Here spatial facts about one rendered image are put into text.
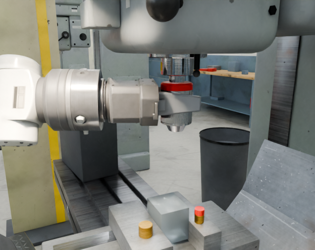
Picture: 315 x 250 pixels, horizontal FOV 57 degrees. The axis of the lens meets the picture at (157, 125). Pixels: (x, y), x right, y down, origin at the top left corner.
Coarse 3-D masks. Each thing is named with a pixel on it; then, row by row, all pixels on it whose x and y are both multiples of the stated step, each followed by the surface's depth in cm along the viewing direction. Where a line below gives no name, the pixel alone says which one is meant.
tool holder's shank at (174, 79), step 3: (171, 78) 41; (174, 78) 41; (177, 78) 41; (180, 78) 41; (183, 78) 41; (171, 81) 41; (174, 81) 41; (177, 81) 41; (180, 81) 41; (183, 81) 41
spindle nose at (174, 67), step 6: (162, 60) 40; (168, 60) 39; (174, 60) 39; (180, 60) 39; (186, 60) 39; (192, 60) 40; (162, 66) 40; (168, 66) 40; (174, 66) 39; (180, 66) 39; (186, 66) 40; (192, 66) 40; (162, 72) 41; (168, 72) 40; (174, 72) 40; (180, 72) 39; (186, 72) 40; (192, 72) 41
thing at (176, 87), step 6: (162, 84) 41; (168, 84) 40; (174, 84) 40; (180, 84) 40; (186, 84) 40; (192, 84) 41; (168, 90) 40; (174, 90) 40; (180, 90) 40; (186, 90) 40
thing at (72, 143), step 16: (112, 128) 89; (64, 144) 98; (80, 144) 84; (96, 144) 87; (112, 144) 90; (64, 160) 101; (80, 160) 86; (96, 160) 88; (112, 160) 91; (80, 176) 88; (96, 176) 89
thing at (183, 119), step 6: (162, 90) 41; (192, 90) 42; (174, 114) 41; (180, 114) 41; (186, 114) 41; (162, 120) 42; (168, 120) 42; (174, 120) 41; (180, 120) 41; (186, 120) 42
